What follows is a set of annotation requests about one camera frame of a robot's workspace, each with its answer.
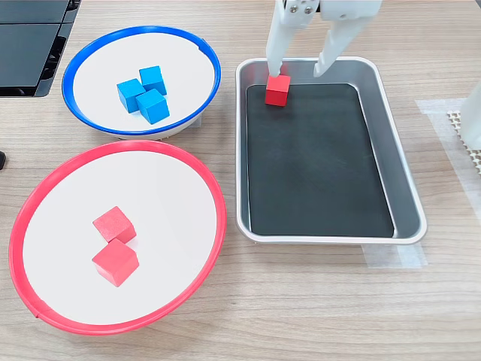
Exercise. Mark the red cube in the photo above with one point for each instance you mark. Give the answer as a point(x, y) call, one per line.
point(115, 264)
point(114, 224)
point(278, 91)

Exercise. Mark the blue cube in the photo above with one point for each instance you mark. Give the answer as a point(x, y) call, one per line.
point(153, 108)
point(153, 78)
point(129, 94)

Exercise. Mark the steel tray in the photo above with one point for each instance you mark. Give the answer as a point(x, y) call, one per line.
point(407, 210)

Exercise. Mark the black mat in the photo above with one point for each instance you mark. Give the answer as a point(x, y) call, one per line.
point(319, 169)

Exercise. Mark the translucent plastic sheet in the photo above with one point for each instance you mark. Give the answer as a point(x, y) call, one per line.
point(441, 131)

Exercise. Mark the pale perforated plate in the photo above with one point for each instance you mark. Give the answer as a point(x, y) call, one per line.
point(474, 161)

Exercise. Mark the white plate with blue rim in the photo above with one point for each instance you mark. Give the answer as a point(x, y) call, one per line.
point(97, 56)

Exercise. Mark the white plate with red rim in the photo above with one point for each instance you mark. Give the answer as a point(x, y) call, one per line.
point(169, 195)

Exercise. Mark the clear tape strip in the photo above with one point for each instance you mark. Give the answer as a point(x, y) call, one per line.
point(394, 257)

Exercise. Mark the black electronic device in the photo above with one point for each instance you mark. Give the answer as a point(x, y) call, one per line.
point(22, 49)

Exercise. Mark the small black object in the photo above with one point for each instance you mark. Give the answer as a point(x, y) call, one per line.
point(2, 159)

